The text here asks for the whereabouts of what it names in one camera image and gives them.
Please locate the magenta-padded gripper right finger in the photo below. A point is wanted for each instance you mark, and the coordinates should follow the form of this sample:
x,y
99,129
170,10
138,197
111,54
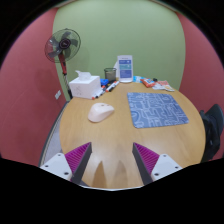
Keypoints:
x,y
165,164

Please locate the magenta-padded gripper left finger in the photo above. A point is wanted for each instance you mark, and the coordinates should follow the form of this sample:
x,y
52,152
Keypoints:
x,y
59,163

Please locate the cream white computer mouse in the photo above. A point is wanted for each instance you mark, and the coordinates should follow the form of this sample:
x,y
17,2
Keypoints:
x,y
100,112

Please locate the blue patterned mouse pad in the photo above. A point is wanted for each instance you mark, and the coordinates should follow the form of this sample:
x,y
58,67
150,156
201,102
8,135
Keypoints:
x,y
156,109

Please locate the black office chair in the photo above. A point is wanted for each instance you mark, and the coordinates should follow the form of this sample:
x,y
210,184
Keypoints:
x,y
213,130

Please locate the orange and white snack packet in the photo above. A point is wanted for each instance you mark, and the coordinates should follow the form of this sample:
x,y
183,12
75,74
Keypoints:
x,y
166,86

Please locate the white tissue box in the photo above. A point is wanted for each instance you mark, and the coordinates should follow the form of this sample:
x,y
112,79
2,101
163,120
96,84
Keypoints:
x,y
83,87

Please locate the black-capped whiteboard marker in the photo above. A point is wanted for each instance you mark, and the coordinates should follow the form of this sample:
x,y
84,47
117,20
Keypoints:
x,y
101,93
114,87

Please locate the red snack packet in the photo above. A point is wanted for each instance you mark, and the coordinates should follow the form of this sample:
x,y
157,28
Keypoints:
x,y
147,82

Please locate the small black object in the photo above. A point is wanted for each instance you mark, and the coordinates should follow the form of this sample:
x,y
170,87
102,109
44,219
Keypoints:
x,y
154,80

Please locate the light blue packet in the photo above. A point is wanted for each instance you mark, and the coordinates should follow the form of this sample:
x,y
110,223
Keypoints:
x,y
137,79

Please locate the blue whiteboard eraser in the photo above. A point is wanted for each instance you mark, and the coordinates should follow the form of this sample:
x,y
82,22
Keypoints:
x,y
104,82

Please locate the dark mesh pen cup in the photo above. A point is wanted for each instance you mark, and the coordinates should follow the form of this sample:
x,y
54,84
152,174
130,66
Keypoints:
x,y
110,74

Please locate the white sign stand, blue card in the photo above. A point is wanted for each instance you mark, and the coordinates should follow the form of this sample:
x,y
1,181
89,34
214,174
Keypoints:
x,y
125,68

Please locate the standing fan with red pole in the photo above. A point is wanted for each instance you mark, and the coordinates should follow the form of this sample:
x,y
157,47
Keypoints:
x,y
63,44

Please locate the white wall outlet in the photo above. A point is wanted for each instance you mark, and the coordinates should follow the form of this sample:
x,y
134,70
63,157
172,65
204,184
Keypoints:
x,y
58,94

